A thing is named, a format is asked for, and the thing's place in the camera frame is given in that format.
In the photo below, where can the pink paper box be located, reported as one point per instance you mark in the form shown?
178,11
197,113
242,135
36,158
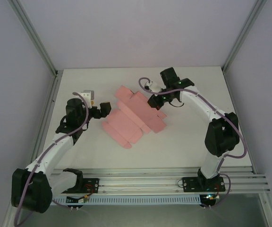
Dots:
126,118

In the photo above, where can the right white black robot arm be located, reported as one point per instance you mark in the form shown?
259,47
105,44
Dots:
197,101

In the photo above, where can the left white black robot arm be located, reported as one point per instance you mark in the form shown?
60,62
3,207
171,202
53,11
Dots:
48,156

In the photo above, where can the yellow power connector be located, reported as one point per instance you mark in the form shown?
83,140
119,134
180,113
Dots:
212,197
84,199

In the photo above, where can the aluminium table side rail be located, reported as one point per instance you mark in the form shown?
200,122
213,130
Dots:
49,106
232,92

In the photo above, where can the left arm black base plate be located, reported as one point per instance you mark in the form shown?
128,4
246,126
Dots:
91,183

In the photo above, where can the aluminium mounting rail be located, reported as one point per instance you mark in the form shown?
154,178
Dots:
138,182

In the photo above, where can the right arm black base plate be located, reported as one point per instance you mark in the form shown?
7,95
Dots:
190,184

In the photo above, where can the aluminium frame post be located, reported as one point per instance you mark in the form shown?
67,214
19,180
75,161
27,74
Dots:
243,35
35,35

